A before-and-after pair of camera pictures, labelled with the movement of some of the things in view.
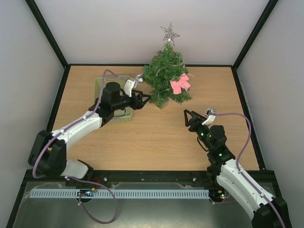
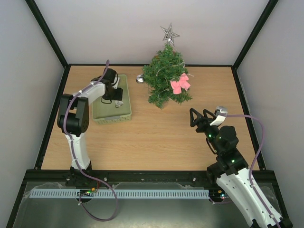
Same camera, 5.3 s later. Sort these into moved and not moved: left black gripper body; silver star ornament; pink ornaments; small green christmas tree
Moved: left black gripper body
Not moved: silver star ornament; pink ornaments; small green christmas tree
